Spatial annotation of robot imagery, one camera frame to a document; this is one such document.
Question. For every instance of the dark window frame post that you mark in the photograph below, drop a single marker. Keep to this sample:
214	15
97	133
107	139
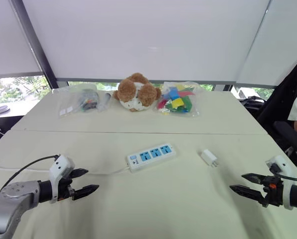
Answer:
35	44

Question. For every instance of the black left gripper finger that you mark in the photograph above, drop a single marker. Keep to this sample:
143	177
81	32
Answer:
79	172
86	190

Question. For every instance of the clear wrapped grey tube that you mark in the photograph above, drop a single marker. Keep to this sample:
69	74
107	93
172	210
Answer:
105	101

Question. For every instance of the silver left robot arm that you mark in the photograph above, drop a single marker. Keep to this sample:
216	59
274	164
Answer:
11	199

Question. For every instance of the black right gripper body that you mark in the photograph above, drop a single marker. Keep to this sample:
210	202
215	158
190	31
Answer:
272	191

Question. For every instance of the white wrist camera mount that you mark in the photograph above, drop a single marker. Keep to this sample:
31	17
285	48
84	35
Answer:
60	168
283	174

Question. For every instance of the white blue power strip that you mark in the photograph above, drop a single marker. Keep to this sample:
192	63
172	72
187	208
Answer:
151	156

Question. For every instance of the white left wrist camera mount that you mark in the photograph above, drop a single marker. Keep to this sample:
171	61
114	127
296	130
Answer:
60	168

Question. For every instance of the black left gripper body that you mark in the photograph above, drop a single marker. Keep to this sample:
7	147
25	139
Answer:
65	189

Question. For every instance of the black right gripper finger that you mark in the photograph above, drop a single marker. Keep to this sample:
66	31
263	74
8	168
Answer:
253	177
246	192

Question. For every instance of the white plug adapter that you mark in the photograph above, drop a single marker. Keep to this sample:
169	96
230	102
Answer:
209	157

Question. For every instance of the clear bag of small parts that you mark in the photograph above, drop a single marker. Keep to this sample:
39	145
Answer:
82	100

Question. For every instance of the bag of colourful blocks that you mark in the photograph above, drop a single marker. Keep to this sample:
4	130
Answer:
178	99

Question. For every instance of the black office chair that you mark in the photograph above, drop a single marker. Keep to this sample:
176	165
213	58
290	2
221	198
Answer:
280	109

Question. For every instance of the brown white plush dog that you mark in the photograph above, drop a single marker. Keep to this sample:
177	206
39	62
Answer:
136	92

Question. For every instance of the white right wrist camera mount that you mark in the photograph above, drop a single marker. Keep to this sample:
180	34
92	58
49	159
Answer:
283	174

